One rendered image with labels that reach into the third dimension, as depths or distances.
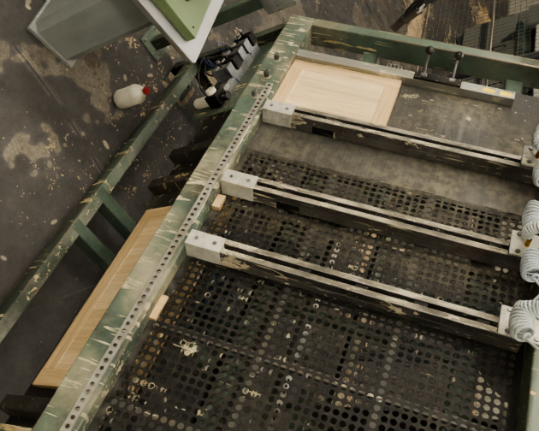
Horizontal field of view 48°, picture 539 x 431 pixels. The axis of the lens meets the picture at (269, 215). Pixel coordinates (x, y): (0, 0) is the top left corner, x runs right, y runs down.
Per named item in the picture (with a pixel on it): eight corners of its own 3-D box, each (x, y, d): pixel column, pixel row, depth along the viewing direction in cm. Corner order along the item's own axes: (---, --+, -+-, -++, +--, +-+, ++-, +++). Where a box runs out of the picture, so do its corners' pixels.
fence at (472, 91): (299, 56, 278) (299, 49, 275) (512, 99, 255) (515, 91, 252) (295, 61, 275) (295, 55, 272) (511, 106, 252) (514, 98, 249)
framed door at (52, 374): (149, 213, 278) (146, 209, 277) (242, 197, 245) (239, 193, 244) (36, 387, 223) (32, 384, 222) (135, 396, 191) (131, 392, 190)
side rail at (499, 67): (314, 38, 297) (315, 18, 289) (548, 83, 272) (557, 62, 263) (310, 44, 294) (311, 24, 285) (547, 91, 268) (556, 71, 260)
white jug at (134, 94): (119, 85, 305) (145, 76, 293) (131, 101, 310) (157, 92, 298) (109, 97, 299) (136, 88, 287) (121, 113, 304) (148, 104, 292)
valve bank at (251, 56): (219, 31, 283) (260, 14, 269) (235, 56, 291) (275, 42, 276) (172, 94, 253) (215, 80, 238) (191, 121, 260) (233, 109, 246)
